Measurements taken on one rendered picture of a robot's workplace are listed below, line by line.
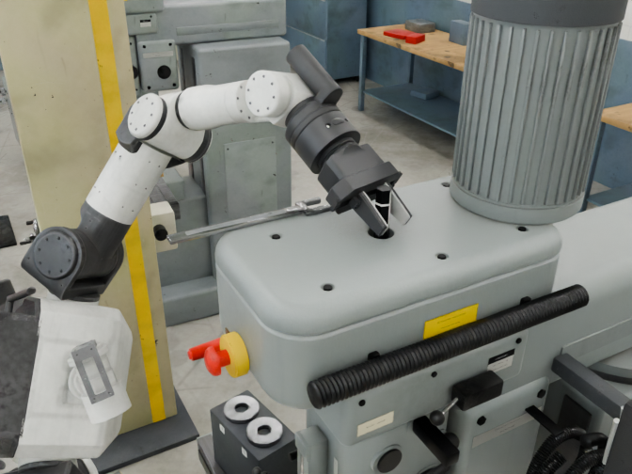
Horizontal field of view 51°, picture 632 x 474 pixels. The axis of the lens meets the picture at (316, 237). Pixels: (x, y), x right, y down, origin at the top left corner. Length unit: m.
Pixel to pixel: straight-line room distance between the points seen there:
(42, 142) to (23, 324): 1.43
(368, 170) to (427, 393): 0.33
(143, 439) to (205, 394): 0.41
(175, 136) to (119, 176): 0.12
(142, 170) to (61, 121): 1.38
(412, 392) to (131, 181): 0.58
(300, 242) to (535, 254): 0.33
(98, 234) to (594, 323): 0.86
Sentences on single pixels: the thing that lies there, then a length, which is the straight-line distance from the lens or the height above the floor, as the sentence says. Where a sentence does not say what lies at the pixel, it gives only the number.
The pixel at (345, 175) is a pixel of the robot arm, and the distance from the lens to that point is 0.89.
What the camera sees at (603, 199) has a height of 0.23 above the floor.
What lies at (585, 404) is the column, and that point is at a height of 1.51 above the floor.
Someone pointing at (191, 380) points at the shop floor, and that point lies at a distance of 3.58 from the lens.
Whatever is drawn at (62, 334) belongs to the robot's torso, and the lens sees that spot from 1.19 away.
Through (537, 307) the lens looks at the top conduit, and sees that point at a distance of 0.97.
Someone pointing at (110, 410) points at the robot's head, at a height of 1.60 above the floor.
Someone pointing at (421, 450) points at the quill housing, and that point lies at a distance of 1.10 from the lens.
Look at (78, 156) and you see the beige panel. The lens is 2.57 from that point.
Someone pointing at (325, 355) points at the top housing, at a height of 1.82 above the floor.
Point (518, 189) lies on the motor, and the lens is 0.97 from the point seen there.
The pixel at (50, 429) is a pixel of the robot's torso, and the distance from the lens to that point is 1.19.
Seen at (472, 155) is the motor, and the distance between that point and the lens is 0.98.
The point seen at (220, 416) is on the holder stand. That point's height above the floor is 1.12.
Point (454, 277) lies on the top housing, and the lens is 0.87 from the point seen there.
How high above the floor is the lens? 2.33
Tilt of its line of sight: 29 degrees down
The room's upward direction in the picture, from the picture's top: straight up
